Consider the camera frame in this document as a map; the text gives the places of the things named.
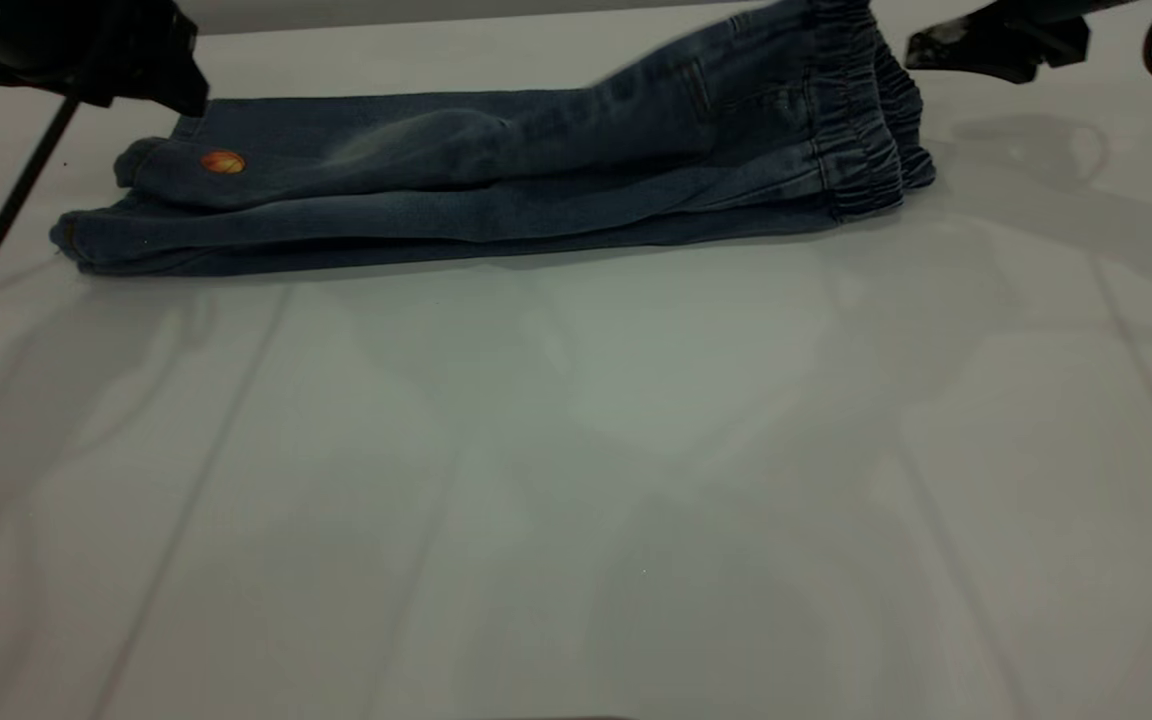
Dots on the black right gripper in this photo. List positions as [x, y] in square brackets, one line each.
[1056, 8]

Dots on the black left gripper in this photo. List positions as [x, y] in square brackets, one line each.
[66, 40]

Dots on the blue denim pants basketball print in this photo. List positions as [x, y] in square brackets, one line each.
[496, 180]

